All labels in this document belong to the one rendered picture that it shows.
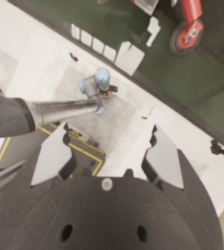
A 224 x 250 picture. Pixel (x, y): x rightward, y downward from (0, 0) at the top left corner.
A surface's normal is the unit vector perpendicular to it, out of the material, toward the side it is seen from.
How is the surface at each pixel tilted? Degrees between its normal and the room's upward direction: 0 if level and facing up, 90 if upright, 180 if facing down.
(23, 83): 12
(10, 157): 0
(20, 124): 62
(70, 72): 0
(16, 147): 0
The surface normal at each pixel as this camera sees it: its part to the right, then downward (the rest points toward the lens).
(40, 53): -0.09, 0.04
